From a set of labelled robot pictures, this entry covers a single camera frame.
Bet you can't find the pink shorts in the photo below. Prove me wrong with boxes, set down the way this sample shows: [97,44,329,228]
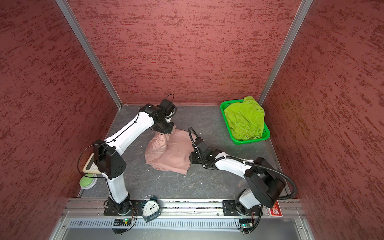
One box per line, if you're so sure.
[145,127,194,175]

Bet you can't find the lime green shorts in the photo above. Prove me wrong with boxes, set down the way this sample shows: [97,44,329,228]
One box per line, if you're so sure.
[224,95,266,141]

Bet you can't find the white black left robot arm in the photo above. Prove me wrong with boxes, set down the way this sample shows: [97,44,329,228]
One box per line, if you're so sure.
[92,99,177,216]

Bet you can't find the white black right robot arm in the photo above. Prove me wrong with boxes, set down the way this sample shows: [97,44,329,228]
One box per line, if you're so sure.
[190,138,286,211]

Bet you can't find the green plastic basket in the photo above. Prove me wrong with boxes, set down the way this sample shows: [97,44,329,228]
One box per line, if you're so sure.
[219,98,271,145]

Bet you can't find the teal alarm clock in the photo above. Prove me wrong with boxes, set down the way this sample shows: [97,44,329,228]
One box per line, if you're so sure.
[141,195,162,222]

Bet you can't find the right controller board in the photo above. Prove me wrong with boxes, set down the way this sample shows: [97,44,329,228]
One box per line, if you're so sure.
[238,219,255,235]

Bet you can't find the controller board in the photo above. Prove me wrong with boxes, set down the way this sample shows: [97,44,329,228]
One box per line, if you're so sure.
[238,219,255,235]
[112,219,132,235]

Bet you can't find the beige calculator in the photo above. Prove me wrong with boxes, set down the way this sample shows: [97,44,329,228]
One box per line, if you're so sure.
[83,154,102,175]

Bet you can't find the green push button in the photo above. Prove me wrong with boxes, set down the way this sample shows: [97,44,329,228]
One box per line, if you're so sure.
[79,173,98,190]

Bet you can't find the left controller board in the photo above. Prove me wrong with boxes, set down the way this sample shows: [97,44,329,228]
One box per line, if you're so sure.
[112,219,132,235]

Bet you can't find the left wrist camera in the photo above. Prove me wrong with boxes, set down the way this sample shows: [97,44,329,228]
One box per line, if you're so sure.
[158,99,177,119]

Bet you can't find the black corrugated cable conduit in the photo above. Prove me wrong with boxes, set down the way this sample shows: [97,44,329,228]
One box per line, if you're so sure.
[188,126,298,201]

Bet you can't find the left aluminium corner post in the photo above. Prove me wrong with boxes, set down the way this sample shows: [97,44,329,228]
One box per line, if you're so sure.
[55,0,123,110]

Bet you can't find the aluminium corner post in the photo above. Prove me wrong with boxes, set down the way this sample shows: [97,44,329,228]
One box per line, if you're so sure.
[258,0,313,106]
[55,0,123,110]

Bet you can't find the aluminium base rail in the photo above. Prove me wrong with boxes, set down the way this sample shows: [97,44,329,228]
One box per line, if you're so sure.
[61,198,307,219]

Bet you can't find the right aluminium corner post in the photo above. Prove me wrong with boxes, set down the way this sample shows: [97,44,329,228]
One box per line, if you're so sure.
[258,0,313,106]

